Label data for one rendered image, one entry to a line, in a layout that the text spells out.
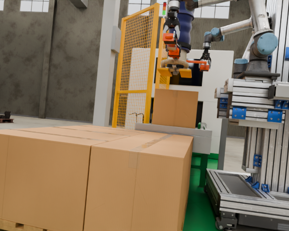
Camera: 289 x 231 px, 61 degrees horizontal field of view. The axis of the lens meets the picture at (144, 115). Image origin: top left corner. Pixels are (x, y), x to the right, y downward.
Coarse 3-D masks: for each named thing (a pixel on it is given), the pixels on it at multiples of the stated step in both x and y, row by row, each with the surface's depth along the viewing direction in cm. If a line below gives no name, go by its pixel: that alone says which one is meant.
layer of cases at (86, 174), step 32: (32, 128) 152; (64, 128) 172; (96, 128) 200; (0, 160) 115; (32, 160) 111; (64, 160) 107; (96, 160) 104; (128, 160) 100; (160, 160) 97; (0, 192) 114; (32, 192) 110; (64, 192) 107; (96, 192) 103; (128, 192) 100; (160, 192) 97; (32, 224) 110; (64, 224) 107; (96, 224) 103; (128, 224) 100; (160, 224) 97
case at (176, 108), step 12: (156, 96) 228; (168, 96) 226; (180, 96) 224; (192, 96) 222; (156, 108) 228; (168, 108) 226; (180, 108) 224; (192, 108) 222; (156, 120) 228; (168, 120) 226; (180, 120) 224; (192, 120) 222
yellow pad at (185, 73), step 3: (180, 69) 204; (183, 69) 204; (186, 69) 203; (189, 69) 203; (180, 72) 212; (183, 72) 210; (186, 72) 209; (189, 72) 208; (183, 75) 225; (186, 75) 223; (189, 75) 221
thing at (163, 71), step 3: (159, 69) 208; (162, 69) 207; (165, 69) 207; (168, 69) 208; (162, 72) 221; (165, 72) 220; (168, 72) 218; (162, 75) 237; (165, 75) 235; (168, 75) 233; (171, 75) 233
